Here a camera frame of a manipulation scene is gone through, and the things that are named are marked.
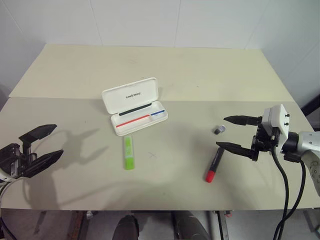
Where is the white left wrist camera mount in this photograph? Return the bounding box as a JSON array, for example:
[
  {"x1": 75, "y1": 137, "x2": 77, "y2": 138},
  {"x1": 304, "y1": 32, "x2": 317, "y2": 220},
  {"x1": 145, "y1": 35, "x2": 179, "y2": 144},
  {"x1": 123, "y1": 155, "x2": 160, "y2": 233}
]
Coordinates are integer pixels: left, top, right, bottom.
[{"x1": 0, "y1": 168, "x2": 16, "y2": 184}]

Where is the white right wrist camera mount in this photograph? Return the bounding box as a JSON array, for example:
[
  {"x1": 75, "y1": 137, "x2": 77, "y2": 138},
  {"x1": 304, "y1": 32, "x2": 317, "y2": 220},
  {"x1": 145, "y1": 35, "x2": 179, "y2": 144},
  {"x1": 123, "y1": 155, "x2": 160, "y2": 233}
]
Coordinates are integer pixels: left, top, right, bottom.
[{"x1": 260, "y1": 104, "x2": 291, "y2": 151}]

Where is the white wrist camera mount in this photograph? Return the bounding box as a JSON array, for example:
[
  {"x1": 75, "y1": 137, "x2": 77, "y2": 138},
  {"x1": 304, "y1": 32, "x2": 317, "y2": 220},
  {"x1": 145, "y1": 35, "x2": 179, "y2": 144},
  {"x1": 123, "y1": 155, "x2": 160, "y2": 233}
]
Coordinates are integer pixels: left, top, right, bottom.
[
  {"x1": 0, "y1": 168, "x2": 16, "y2": 184},
  {"x1": 260, "y1": 104, "x2": 291, "y2": 151}
]

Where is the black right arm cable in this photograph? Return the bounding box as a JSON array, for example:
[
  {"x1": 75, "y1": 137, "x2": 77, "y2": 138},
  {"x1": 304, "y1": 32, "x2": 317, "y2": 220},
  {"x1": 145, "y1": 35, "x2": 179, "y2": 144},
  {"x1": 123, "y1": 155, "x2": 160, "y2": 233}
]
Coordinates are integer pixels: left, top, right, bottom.
[
  {"x1": 273, "y1": 159, "x2": 308, "y2": 240},
  {"x1": 271, "y1": 146, "x2": 291, "y2": 240}
]

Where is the white open pencil case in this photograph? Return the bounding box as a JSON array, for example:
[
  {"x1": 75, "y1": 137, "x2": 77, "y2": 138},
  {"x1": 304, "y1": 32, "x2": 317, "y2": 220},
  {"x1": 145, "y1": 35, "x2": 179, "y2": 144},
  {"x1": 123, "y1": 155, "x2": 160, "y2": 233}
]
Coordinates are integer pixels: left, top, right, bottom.
[{"x1": 101, "y1": 77, "x2": 169, "y2": 137}]

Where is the dark furniture frame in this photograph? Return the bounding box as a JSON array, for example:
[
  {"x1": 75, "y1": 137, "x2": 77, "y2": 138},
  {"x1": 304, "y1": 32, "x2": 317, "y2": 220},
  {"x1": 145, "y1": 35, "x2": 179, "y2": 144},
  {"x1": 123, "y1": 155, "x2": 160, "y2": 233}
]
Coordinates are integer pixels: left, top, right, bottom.
[{"x1": 300, "y1": 91, "x2": 320, "y2": 132}]

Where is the small grey cap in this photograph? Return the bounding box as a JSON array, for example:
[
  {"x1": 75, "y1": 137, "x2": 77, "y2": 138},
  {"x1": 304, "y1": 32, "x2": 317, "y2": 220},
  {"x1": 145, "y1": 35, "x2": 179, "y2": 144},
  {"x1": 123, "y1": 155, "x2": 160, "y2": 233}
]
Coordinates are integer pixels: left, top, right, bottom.
[{"x1": 212, "y1": 124, "x2": 227, "y2": 135}]

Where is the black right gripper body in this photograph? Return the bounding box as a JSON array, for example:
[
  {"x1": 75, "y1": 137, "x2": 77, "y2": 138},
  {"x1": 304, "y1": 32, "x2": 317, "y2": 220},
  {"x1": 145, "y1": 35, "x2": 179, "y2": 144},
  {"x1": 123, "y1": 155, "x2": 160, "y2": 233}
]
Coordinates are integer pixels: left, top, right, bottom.
[{"x1": 250, "y1": 121, "x2": 281, "y2": 164}]

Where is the green highlighter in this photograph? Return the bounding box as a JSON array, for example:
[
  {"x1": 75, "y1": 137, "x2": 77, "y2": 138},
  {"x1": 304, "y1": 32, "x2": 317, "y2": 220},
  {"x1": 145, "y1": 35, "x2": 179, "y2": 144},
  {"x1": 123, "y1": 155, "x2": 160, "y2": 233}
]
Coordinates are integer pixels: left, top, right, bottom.
[{"x1": 122, "y1": 135, "x2": 136, "y2": 171}]

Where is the small dark rounded shape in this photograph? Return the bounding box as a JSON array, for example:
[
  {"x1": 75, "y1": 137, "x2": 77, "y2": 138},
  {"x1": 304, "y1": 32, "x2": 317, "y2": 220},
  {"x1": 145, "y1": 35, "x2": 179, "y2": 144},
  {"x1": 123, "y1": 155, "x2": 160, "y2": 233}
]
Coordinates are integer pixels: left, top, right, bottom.
[{"x1": 113, "y1": 214, "x2": 140, "y2": 240}]

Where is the metal table frame leg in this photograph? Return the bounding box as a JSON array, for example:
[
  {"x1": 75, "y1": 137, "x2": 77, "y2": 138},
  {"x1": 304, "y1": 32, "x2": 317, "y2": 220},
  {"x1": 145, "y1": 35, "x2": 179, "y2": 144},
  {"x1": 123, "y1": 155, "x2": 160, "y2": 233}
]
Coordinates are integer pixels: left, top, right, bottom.
[{"x1": 209, "y1": 210, "x2": 227, "y2": 240}]

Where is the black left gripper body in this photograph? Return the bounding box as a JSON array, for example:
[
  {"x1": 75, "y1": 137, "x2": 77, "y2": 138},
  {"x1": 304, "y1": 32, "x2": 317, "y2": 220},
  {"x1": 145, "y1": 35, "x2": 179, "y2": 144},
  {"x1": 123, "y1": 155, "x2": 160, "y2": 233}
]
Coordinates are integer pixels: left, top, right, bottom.
[{"x1": 0, "y1": 143, "x2": 39, "y2": 179}]

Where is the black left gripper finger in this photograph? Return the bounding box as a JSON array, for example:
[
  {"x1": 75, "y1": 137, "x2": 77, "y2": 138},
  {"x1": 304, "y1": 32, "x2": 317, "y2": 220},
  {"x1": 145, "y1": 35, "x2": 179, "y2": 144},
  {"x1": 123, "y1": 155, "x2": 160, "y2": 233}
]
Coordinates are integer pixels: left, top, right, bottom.
[
  {"x1": 18, "y1": 123, "x2": 58, "y2": 156},
  {"x1": 24, "y1": 149, "x2": 65, "y2": 178}
]

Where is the red black marker pen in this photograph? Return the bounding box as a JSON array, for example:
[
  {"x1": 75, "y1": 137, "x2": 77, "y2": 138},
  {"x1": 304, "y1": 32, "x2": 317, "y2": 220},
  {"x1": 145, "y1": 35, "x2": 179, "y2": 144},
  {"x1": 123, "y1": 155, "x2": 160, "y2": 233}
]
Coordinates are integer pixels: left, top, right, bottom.
[{"x1": 204, "y1": 146, "x2": 225, "y2": 183}]

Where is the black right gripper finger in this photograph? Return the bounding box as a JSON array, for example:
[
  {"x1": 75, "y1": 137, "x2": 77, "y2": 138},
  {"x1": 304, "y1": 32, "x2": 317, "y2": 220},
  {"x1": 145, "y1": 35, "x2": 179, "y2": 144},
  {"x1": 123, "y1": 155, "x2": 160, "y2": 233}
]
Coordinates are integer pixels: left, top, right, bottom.
[
  {"x1": 215, "y1": 141, "x2": 259, "y2": 162},
  {"x1": 223, "y1": 115, "x2": 264, "y2": 126}
]

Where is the large dark rounded shape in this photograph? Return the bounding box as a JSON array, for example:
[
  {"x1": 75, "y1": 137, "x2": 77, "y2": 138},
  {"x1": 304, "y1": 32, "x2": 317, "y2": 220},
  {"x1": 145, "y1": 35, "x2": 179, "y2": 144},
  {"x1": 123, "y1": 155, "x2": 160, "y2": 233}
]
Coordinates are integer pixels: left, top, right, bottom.
[{"x1": 171, "y1": 210, "x2": 211, "y2": 240}]

